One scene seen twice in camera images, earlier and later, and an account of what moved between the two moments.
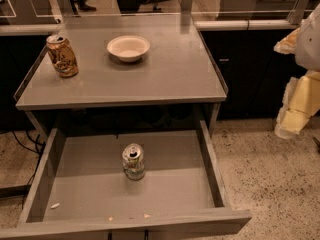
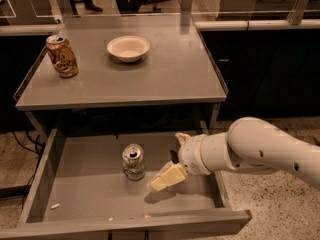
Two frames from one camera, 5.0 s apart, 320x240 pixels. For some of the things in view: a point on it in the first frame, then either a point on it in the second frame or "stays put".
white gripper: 309,44 → 189,154
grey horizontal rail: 236,25 stays put
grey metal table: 123,69 stays put
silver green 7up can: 133,161 stays put
